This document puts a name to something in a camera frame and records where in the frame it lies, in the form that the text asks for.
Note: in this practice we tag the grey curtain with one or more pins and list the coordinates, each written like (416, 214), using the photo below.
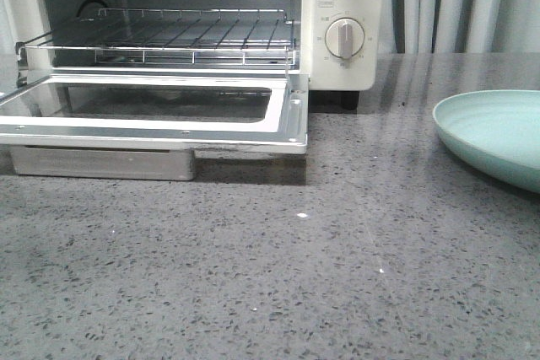
(450, 26)

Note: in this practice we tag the metal oven door handle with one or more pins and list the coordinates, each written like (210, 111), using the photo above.
(104, 163)

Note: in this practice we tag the white toaster oven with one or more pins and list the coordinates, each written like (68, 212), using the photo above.
(341, 73)

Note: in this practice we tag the lower oven knob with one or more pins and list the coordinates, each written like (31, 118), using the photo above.
(344, 38)

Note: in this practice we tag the light green plate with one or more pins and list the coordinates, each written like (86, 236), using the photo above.
(495, 131)

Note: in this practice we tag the oven glass door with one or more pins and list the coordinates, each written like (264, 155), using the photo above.
(158, 112)

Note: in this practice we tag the metal oven wire rack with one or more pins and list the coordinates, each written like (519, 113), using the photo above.
(138, 37)

